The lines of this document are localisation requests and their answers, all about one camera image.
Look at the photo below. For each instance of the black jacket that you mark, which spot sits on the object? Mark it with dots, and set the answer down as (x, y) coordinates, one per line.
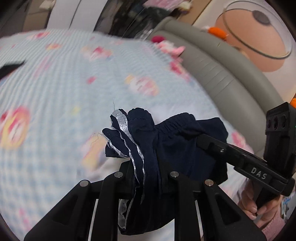
(11, 68)

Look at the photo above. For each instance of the glass door wardrobe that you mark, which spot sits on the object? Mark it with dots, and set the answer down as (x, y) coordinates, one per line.
(134, 18)

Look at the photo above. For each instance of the white wardrobe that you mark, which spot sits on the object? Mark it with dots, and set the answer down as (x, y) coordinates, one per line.
(76, 14)

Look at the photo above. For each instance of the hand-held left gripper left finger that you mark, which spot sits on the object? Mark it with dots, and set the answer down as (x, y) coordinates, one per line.
(108, 185)

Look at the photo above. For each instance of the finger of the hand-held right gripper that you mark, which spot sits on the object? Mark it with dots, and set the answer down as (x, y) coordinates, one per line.
(222, 149)

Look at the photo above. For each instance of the navy shorts with silver stripes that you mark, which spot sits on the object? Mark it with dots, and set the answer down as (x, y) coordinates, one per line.
(175, 148)

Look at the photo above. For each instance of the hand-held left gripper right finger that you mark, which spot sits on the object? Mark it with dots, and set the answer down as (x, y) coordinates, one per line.
(185, 192)

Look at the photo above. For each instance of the pink printed fabric canopy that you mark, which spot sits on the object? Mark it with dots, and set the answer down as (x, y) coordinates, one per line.
(161, 3)

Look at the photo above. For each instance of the round wall decoration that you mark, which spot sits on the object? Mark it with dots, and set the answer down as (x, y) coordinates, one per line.
(254, 34)

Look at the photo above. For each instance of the person's right hand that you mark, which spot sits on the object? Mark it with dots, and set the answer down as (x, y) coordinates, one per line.
(270, 208)

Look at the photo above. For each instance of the orange carrot plush toy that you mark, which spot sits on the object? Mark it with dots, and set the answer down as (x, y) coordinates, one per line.
(217, 32)

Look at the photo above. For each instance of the person's right forearm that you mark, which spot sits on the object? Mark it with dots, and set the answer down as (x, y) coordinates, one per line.
(272, 229)

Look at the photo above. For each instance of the grey padded headboard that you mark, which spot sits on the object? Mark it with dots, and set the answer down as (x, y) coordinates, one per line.
(219, 76)

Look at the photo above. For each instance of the pink plush toy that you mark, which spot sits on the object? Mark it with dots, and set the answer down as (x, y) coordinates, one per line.
(168, 46)

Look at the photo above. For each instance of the blue checked printed blanket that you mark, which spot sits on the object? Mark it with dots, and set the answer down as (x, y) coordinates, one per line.
(69, 104)

